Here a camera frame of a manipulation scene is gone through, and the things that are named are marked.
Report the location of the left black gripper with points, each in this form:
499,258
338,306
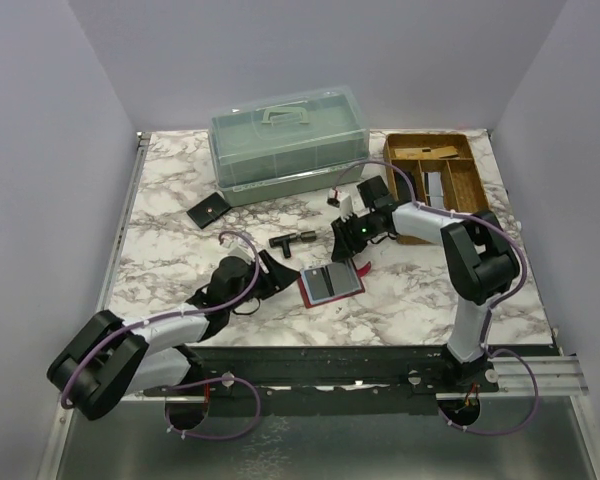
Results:
277,279

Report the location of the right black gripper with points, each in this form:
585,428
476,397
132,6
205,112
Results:
345,246

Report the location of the grey credit card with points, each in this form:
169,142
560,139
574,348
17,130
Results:
343,279

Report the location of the red card holder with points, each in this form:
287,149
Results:
315,290

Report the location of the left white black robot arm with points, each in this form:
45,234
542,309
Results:
110,358

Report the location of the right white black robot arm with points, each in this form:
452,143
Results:
480,260

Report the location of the white cards in tray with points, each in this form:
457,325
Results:
434,191

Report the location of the black T-shaped part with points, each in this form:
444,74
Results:
284,242

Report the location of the black items in tray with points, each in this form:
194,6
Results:
405,184

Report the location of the green plastic storage box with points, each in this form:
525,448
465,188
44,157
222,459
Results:
287,145

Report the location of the brown woven organizer tray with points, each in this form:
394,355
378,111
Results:
463,187

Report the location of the brown cardboard piece in tray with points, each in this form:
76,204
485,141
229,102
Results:
426,153

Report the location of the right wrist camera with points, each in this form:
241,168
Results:
343,202

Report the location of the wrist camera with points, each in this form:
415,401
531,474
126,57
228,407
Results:
237,249
343,202

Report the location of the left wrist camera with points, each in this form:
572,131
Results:
237,249

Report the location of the black mounting base rail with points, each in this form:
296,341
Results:
313,381

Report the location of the aluminium frame rail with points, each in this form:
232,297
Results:
102,324

